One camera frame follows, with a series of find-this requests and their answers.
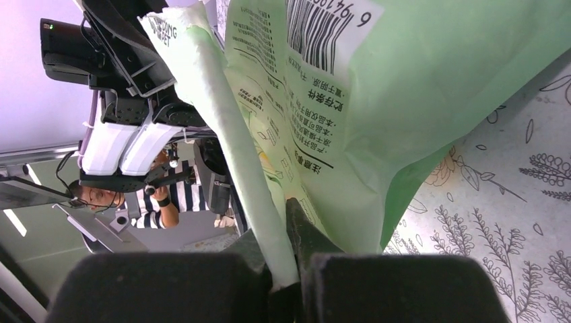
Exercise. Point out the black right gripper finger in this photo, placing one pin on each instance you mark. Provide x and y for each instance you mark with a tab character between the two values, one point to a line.
311	247

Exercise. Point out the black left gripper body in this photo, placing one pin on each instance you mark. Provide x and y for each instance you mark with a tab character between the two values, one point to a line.
141	86

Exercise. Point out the green cat litter bag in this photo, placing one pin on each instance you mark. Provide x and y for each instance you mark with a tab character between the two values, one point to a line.
348	106

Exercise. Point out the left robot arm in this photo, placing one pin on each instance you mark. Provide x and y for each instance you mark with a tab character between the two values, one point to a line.
131	152

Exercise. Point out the person in striped shirt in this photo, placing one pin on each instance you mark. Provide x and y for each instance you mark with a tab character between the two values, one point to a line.
160	210

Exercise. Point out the floral patterned mat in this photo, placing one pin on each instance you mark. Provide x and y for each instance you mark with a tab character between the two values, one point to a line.
502	197

